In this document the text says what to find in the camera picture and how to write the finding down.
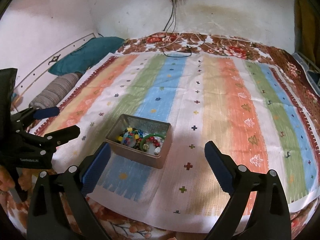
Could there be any yellow black bead bracelet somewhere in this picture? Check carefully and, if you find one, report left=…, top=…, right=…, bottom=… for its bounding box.
left=114, top=126, right=141, bottom=151

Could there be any green jade bangle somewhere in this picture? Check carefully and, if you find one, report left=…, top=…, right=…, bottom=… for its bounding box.
left=140, top=133, right=165, bottom=152

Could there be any red bead bracelet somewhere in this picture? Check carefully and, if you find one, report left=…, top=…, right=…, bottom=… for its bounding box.
left=147, top=135, right=162, bottom=149

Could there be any person's left hand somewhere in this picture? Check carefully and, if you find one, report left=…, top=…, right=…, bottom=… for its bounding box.
left=0, top=166, right=15, bottom=192

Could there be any grey striped bolster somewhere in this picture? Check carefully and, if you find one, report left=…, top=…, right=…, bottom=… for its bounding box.
left=29, top=73, right=82, bottom=109

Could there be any teal pillow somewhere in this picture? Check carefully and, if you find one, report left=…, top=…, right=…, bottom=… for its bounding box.
left=48, top=36, right=125, bottom=76

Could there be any metal tin box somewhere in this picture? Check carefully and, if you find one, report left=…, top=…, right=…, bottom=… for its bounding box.
left=106, top=114, right=172, bottom=169

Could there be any striped colourful cloth mat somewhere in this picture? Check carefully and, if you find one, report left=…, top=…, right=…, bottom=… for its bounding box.
left=34, top=53, right=319, bottom=233

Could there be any brown floral bed sheet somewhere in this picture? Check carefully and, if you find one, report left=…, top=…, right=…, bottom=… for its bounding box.
left=7, top=31, right=320, bottom=240

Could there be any mustard hanging garment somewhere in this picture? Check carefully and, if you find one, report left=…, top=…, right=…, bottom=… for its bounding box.
left=294, top=0, right=319, bottom=66

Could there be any white charging cable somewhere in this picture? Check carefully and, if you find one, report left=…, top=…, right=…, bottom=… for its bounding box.
left=150, top=0, right=251, bottom=51

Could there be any black charging cable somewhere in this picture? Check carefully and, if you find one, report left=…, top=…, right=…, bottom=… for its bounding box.
left=162, top=0, right=206, bottom=58

